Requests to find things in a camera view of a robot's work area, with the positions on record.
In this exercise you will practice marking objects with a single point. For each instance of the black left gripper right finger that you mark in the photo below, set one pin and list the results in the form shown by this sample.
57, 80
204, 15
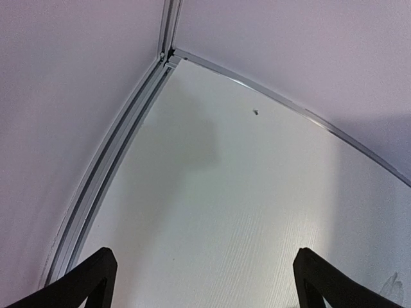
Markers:
319, 283

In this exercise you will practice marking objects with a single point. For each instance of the aluminium frame post left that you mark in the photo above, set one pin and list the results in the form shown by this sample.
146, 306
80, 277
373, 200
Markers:
169, 21

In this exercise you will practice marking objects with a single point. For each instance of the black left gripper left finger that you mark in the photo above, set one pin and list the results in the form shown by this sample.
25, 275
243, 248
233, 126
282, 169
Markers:
90, 283

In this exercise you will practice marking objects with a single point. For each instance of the aluminium frame rail left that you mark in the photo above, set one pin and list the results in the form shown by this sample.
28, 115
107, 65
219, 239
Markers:
89, 195

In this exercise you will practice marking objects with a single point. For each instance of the aluminium frame rail back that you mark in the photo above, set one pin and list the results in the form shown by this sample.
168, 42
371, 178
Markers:
178, 55

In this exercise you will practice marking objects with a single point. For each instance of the aluminium frame rail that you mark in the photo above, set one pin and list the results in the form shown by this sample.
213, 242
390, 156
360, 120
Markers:
178, 55
89, 195

